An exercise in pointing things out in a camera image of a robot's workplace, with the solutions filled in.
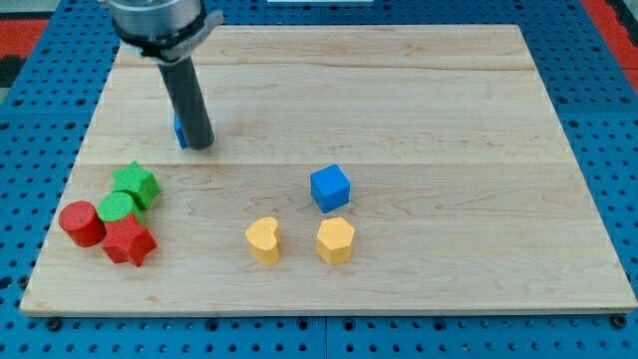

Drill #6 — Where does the blue triangle block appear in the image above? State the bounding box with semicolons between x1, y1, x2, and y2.
173;114;188;149

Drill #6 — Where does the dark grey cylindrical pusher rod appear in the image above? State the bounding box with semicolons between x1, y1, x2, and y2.
159;58;214;150

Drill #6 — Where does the blue cube block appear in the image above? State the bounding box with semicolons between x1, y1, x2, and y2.
310;165;351;213

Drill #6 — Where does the wooden board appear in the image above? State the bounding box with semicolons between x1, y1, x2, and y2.
21;25;637;317

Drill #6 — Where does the red cylinder block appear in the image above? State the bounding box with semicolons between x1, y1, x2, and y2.
58;200;106;247

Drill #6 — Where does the green star block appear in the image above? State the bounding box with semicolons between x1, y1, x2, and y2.
112;162;161;210

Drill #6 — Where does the yellow hexagon block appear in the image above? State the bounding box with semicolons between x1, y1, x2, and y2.
316;217;355;265

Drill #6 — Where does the green cylinder block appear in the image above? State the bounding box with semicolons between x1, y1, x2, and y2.
97;192;145;224

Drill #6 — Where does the red star block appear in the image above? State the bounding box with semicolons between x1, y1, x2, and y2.
102;214;158;267

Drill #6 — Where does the yellow heart block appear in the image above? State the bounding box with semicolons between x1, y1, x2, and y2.
245;216;280;265

